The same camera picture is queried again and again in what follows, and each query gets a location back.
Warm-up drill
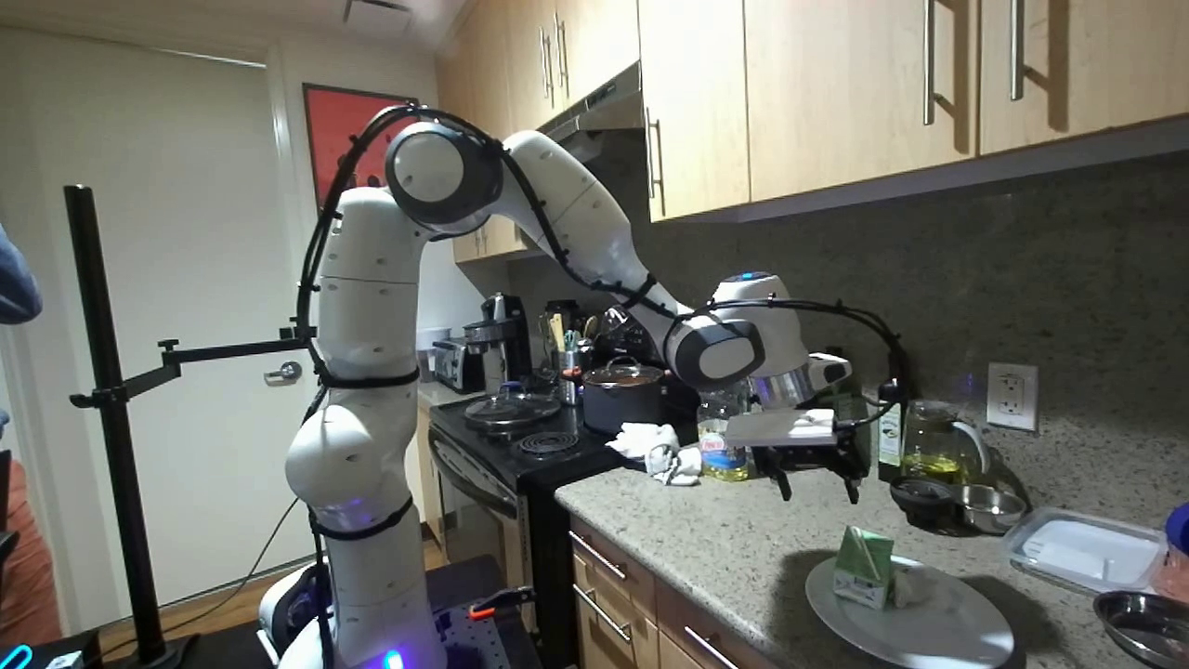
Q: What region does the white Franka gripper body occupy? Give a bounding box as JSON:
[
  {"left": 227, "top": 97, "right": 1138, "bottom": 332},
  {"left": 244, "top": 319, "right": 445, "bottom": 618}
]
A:
[{"left": 721, "top": 400, "right": 873, "bottom": 475}]

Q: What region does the green carton box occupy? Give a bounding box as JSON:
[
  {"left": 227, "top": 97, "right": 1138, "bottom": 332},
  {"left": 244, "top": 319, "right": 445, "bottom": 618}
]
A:
[{"left": 830, "top": 519, "right": 899, "bottom": 612}]

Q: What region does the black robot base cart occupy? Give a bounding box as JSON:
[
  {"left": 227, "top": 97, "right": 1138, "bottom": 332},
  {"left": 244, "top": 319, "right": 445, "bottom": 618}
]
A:
[{"left": 254, "top": 552, "right": 550, "bottom": 669}]

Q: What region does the white round plate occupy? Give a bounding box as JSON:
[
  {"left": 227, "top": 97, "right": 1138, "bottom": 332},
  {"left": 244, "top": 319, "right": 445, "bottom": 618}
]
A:
[{"left": 803, "top": 548, "right": 1022, "bottom": 669}]

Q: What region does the dark bottle white label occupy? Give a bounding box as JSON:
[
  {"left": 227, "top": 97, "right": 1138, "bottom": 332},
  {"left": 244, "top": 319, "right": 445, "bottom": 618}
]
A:
[{"left": 873, "top": 390, "right": 906, "bottom": 488}]

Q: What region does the clear plastic oil bottle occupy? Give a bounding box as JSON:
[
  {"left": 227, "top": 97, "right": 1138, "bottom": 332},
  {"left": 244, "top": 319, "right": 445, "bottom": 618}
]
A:
[{"left": 695, "top": 384, "right": 759, "bottom": 488}]

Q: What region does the dark bowl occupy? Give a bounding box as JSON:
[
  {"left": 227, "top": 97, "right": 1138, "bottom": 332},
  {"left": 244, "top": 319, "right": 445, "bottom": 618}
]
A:
[{"left": 888, "top": 475, "right": 976, "bottom": 536}]

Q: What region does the glass pitcher with oil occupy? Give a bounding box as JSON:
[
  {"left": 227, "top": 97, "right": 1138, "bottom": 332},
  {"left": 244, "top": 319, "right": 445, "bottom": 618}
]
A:
[{"left": 899, "top": 400, "right": 997, "bottom": 491}]

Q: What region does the crumpled white cloth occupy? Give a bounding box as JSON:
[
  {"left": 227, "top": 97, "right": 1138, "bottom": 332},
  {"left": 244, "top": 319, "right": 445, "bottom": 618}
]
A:
[{"left": 607, "top": 418, "right": 705, "bottom": 491}]

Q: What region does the small steel bowl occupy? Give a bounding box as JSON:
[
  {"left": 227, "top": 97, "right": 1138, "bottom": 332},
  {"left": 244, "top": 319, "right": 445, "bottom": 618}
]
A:
[{"left": 964, "top": 479, "right": 1034, "bottom": 540}]

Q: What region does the black cooking pot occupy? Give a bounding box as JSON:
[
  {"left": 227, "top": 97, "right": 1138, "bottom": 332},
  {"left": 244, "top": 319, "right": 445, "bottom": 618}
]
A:
[{"left": 577, "top": 360, "right": 680, "bottom": 439}]

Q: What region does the wooden base cabinet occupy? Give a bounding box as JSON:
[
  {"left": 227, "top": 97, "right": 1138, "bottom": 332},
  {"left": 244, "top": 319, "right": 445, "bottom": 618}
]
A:
[{"left": 562, "top": 511, "right": 759, "bottom": 669}]

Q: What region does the black stove oven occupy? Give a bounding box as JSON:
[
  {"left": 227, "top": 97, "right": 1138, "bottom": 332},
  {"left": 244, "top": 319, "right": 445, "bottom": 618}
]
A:
[{"left": 425, "top": 390, "right": 645, "bottom": 669}]

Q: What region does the black coffee maker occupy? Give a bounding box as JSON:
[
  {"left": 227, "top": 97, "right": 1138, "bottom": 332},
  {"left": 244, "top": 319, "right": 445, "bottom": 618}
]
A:
[{"left": 478, "top": 288, "right": 536, "bottom": 390}]

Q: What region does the steel toaster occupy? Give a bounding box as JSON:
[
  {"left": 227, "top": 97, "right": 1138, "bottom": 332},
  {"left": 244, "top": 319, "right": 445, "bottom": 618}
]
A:
[{"left": 425, "top": 324, "right": 512, "bottom": 396}]

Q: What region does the large metal bowl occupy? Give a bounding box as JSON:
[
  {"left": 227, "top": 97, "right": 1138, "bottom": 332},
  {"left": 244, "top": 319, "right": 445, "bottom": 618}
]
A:
[{"left": 1093, "top": 586, "right": 1189, "bottom": 669}]

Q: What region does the wooden upper cabinet door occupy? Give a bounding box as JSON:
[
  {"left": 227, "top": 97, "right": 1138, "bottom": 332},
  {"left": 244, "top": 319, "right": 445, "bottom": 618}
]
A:
[
  {"left": 636, "top": 0, "right": 754, "bottom": 226},
  {"left": 976, "top": 0, "right": 1189, "bottom": 161},
  {"left": 740, "top": 0, "right": 984, "bottom": 203}
]

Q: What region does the range hood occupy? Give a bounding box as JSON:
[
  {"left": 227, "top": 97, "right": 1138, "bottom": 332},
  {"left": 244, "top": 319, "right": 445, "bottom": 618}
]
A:
[{"left": 536, "top": 67, "right": 645, "bottom": 140}]

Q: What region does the white room door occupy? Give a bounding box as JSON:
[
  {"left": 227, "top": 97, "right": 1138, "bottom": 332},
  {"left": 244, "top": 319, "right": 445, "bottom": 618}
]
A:
[{"left": 0, "top": 29, "right": 318, "bottom": 635}]

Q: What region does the white wall outlet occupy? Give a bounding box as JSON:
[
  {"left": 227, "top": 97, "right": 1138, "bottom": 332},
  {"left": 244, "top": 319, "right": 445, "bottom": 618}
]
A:
[{"left": 984, "top": 360, "right": 1041, "bottom": 433}]

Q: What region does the long metal drawer handle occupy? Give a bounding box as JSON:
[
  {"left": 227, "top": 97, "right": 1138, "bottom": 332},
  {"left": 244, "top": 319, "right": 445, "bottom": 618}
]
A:
[{"left": 680, "top": 624, "right": 743, "bottom": 669}]

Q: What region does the metal drawer bar handle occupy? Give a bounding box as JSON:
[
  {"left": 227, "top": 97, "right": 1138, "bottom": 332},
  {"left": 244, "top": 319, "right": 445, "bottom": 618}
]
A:
[
  {"left": 567, "top": 526, "right": 631, "bottom": 583},
  {"left": 574, "top": 578, "right": 636, "bottom": 651}
]

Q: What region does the metal upper cabinet handle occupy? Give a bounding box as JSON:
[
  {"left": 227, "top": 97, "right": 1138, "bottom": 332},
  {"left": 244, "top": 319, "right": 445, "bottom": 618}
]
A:
[
  {"left": 1007, "top": 0, "right": 1070, "bottom": 102},
  {"left": 923, "top": 0, "right": 976, "bottom": 128},
  {"left": 645, "top": 115, "right": 669, "bottom": 219}
]

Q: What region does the wooden wall cabinet block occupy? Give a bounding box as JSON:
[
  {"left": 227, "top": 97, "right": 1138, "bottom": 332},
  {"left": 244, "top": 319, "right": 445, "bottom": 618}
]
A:
[{"left": 440, "top": 0, "right": 644, "bottom": 267}]

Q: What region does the red wall poster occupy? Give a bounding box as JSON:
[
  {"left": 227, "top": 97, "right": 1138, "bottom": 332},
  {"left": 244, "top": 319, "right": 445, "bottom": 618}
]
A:
[{"left": 301, "top": 80, "right": 421, "bottom": 215}]

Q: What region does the black camera stand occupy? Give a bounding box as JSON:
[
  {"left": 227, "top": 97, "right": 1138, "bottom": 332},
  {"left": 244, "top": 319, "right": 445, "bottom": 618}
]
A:
[{"left": 62, "top": 183, "right": 309, "bottom": 669}]

